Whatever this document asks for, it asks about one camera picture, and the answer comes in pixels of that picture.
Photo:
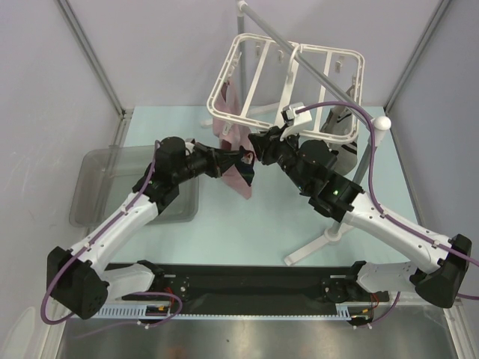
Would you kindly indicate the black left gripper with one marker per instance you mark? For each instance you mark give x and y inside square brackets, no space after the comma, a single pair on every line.
[214,158]

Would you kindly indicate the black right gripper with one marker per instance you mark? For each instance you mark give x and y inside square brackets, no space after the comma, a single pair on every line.
[268,146]

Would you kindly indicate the grey striped sock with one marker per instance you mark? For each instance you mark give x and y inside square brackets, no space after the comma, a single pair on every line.
[347,157]
[338,121]

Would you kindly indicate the navy green striped sock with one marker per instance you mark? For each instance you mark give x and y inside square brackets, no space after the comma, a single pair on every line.
[245,167]

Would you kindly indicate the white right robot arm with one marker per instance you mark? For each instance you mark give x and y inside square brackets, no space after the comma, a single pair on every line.
[436,264]

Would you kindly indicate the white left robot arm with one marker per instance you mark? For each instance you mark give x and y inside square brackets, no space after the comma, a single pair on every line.
[78,278]

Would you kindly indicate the white clip drying hanger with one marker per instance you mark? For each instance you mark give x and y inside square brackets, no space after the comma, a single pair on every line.
[306,88]

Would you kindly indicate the pink tank top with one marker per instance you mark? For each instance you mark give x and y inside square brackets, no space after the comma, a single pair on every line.
[235,149]

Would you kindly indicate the grey metal clothes stand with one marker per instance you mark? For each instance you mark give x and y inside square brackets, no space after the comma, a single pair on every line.
[244,65]

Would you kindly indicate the grey plastic bin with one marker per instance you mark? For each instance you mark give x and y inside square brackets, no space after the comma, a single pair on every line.
[106,178]

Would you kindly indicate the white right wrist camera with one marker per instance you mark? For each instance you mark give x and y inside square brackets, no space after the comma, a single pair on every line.
[294,122]

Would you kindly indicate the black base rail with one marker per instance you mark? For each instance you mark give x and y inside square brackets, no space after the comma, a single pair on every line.
[259,290]

